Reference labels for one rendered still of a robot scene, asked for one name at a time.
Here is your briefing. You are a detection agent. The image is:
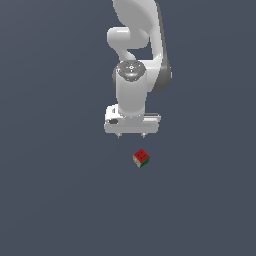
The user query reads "small multicoloured puzzle cube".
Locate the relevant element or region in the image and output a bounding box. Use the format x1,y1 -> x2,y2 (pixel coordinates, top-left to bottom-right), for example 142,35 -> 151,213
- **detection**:
132,148 -> 151,169

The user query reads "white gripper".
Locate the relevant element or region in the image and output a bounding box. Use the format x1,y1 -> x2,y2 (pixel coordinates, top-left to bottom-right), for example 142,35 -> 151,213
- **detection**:
103,104 -> 163,139

